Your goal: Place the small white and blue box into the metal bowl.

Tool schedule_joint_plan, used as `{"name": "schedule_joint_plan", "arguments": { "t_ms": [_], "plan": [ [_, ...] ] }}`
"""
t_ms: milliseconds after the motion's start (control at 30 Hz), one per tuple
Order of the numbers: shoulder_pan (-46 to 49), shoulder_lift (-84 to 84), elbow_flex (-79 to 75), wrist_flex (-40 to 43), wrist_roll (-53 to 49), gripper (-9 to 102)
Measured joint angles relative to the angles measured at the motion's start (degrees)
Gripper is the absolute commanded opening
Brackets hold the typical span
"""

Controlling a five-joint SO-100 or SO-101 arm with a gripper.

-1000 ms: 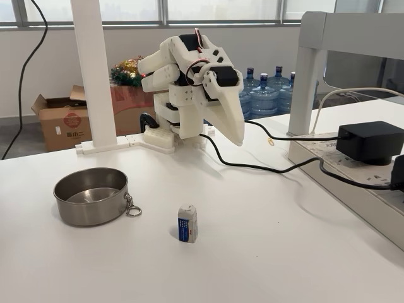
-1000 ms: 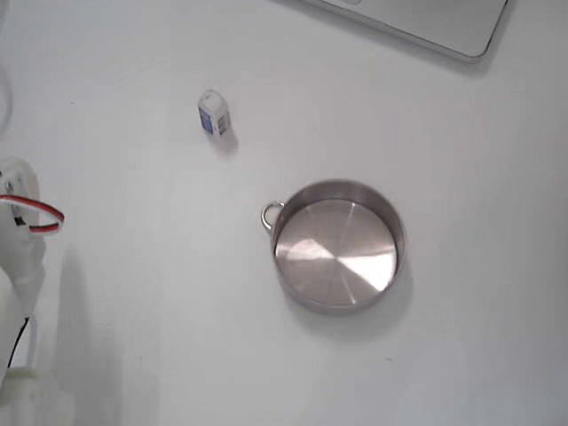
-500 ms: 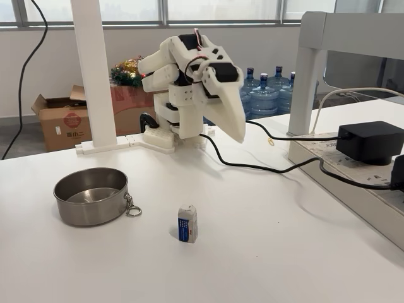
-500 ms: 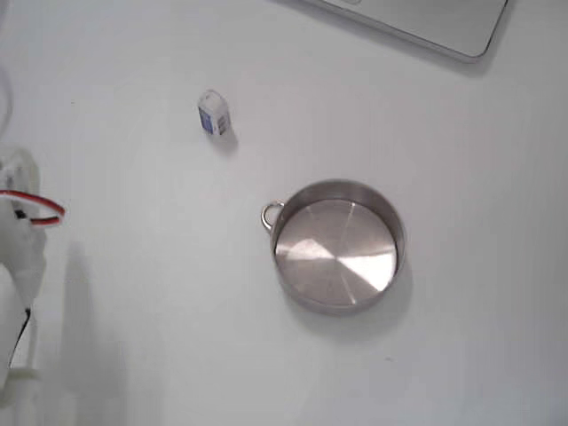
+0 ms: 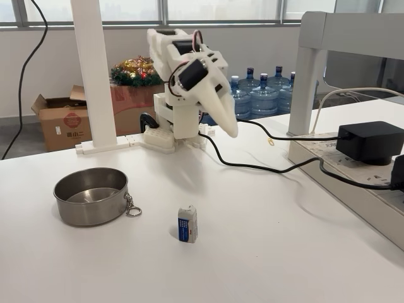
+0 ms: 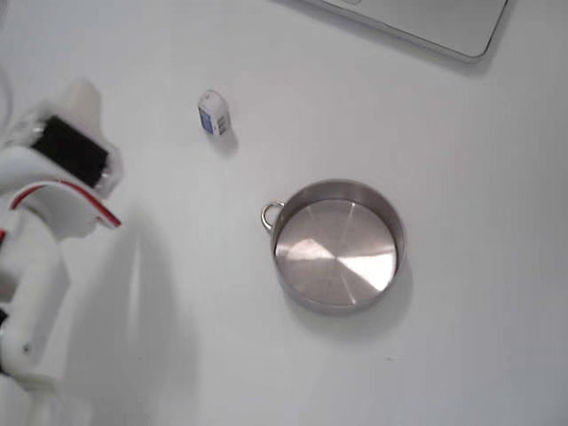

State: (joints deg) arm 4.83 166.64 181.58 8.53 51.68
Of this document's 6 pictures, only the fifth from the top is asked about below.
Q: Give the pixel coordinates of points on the white power strip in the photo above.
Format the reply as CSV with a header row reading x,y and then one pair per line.
x,y
363,199

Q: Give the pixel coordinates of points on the christmas wreath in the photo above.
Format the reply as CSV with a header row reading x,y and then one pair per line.
x,y
135,74

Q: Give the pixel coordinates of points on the yellow paper clip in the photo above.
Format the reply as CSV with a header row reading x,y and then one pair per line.
x,y
270,141

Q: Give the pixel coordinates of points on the open brown cardboard box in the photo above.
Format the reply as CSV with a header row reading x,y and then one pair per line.
x,y
63,126

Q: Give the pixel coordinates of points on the black plug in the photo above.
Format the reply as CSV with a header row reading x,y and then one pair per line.
x,y
398,173

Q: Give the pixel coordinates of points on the black table clamp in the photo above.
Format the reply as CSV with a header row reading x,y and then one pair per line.
x,y
145,120

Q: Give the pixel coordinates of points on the red cardboard box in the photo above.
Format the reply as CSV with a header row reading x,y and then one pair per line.
x,y
126,107

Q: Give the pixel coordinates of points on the grey desk shelf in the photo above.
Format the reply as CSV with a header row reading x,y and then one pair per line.
x,y
306,79

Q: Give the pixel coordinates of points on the black power adapter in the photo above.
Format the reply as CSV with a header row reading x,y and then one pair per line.
x,y
366,142

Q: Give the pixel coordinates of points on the small white and blue box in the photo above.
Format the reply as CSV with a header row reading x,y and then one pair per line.
x,y
186,227

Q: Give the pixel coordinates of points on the white camera post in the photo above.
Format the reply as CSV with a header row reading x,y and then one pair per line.
x,y
91,79

